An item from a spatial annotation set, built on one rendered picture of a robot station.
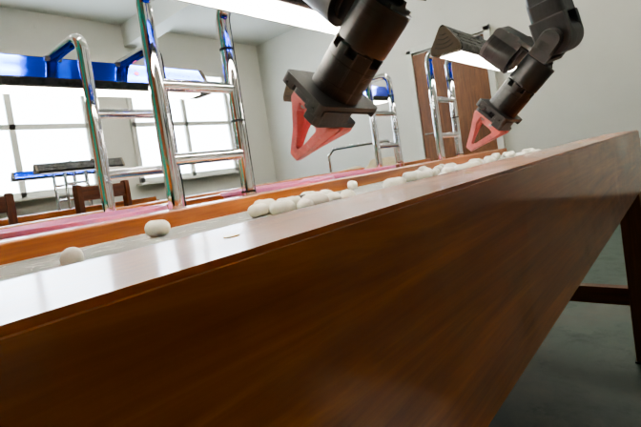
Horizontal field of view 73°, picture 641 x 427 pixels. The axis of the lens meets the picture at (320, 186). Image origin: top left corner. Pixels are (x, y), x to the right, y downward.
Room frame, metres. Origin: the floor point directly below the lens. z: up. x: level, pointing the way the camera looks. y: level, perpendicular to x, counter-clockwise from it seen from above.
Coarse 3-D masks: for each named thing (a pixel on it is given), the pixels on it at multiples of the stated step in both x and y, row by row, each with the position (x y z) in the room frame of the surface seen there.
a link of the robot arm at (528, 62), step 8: (520, 56) 0.80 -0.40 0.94; (528, 56) 0.78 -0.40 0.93; (512, 64) 0.80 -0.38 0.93; (520, 64) 0.79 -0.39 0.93; (528, 64) 0.78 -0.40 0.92; (536, 64) 0.77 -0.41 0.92; (552, 64) 0.78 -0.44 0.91; (512, 72) 0.81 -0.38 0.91; (520, 72) 0.79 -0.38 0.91; (528, 72) 0.78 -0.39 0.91; (536, 72) 0.77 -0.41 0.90; (544, 72) 0.77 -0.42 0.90; (552, 72) 0.78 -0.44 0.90; (520, 80) 0.79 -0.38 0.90; (528, 80) 0.78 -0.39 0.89; (536, 80) 0.78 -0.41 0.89; (544, 80) 0.78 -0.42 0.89; (520, 88) 0.80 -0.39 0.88; (528, 88) 0.78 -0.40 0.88; (536, 88) 0.79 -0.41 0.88
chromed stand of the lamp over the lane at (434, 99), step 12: (480, 36) 1.30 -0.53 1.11; (432, 72) 1.41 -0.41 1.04; (432, 84) 1.41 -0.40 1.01; (432, 96) 1.41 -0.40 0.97; (432, 108) 1.41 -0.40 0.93; (456, 108) 1.52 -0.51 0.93; (456, 120) 1.52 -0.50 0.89; (444, 132) 1.44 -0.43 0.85; (456, 132) 1.51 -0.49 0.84; (456, 144) 1.53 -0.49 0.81; (444, 156) 1.41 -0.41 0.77
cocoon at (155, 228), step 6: (150, 222) 0.52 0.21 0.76; (156, 222) 0.51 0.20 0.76; (162, 222) 0.51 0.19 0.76; (168, 222) 0.52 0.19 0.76; (144, 228) 0.52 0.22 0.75; (150, 228) 0.51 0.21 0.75; (156, 228) 0.51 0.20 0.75; (162, 228) 0.51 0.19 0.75; (168, 228) 0.51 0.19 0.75; (150, 234) 0.52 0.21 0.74; (156, 234) 0.51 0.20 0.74; (162, 234) 0.51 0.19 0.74
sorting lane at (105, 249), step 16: (192, 224) 0.62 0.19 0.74; (208, 224) 0.58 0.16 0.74; (224, 224) 0.55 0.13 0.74; (128, 240) 0.53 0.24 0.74; (144, 240) 0.50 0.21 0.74; (160, 240) 0.47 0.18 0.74; (48, 256) 0.48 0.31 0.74; (96, 256) 0.42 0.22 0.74; (0, 272) 0.41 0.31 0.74; (16, 272) 0.39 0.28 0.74; (32, 272) 0.38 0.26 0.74
